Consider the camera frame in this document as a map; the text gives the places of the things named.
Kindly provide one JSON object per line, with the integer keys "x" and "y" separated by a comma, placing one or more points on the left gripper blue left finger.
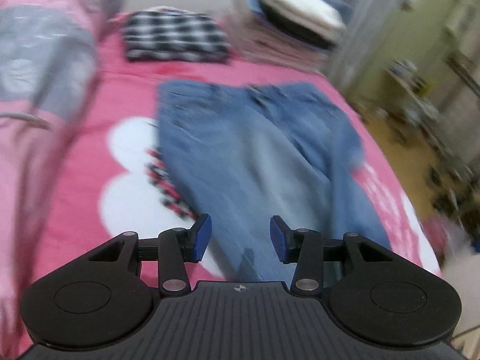
{"x": 179, "y": 246}

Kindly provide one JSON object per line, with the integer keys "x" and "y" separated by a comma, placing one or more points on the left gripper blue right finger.
{"x": 304, "y": 248}

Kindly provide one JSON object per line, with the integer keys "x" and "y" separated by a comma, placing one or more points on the blue denim jeans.
{"x": 245, "y": 154}

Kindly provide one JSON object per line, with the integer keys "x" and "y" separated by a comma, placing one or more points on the pink floral bed blanket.
{"x": 64, "y": 193}

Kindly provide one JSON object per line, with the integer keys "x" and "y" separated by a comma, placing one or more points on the cluttered side table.
{"x": 447, "y": 112}

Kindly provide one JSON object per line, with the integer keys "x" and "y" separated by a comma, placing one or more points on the black folded garment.
{"x": 297, "y": 31}

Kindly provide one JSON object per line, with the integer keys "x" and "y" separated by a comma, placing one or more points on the black white plaid garment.
{"x": 174, "y": 36}

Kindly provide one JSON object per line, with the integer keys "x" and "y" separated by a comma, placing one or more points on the pink patterned folded garment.
{"x": 258, "y": 42}

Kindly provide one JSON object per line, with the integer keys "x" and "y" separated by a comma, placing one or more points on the white folded sweater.
{"x": 315, "y": 15}

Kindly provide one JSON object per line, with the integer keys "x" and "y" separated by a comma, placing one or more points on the pink grey floral duvet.
{"x": 49, "y": 63}

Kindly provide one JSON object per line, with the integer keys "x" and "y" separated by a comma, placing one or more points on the grey curtain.
{"x": 363, "y": 35}

